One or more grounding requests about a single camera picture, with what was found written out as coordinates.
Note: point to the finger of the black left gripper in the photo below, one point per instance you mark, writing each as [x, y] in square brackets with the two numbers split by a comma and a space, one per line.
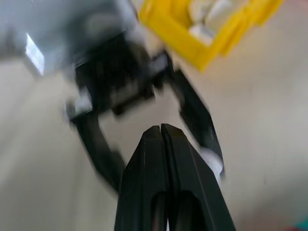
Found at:
[197, 115]

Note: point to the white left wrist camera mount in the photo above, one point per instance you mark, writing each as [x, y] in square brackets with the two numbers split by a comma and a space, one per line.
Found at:
[80, 106]

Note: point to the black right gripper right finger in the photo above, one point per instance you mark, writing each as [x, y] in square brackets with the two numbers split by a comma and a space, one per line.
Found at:
[192, 187]

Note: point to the white plastic part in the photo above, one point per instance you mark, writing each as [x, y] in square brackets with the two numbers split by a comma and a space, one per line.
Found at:
[213, 163]

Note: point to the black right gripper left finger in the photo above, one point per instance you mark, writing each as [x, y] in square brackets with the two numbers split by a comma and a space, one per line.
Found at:
[142, 183]

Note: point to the yellow plastic bin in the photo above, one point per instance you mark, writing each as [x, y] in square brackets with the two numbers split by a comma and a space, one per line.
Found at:
[183, 41]

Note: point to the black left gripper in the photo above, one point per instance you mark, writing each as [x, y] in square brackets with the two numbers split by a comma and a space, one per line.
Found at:
[113, 77]

